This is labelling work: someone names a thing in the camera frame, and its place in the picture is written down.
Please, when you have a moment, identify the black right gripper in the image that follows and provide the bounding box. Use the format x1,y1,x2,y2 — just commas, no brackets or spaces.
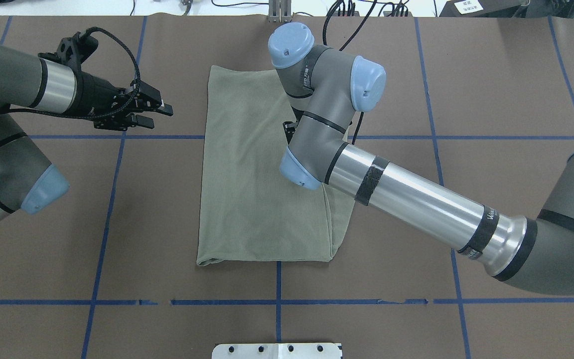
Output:
282,107,301,145

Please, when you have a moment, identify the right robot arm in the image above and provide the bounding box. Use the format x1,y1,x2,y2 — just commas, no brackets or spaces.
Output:
268,22,574,295

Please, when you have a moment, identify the aluminium frame post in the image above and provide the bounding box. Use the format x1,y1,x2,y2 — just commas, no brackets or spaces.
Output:
267,0,293,23

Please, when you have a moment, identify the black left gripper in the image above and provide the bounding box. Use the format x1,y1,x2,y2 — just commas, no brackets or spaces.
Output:
74,72,174,131

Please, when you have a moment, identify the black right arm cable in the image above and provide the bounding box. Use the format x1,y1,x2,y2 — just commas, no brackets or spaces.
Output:
322,0,382,145

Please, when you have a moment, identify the olive green long-sleeve shirt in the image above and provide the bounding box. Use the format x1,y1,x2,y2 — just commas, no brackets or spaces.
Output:
196,65,354,266

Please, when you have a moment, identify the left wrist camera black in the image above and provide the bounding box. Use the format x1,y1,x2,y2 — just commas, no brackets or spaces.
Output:
38,32,99,72

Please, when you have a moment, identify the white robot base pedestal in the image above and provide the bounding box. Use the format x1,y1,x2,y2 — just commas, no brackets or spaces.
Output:
211,343,343,359

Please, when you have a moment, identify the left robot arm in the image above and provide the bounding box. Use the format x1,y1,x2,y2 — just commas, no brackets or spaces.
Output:
0,27,173,222

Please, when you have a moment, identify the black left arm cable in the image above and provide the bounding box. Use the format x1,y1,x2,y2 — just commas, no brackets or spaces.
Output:
53,27,142,120

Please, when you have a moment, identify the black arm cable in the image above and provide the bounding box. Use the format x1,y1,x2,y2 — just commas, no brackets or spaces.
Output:
53,27,142,120
322,0,382,145

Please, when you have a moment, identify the black cable hub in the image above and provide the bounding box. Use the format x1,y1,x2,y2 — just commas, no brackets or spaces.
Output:
377,0,412,17

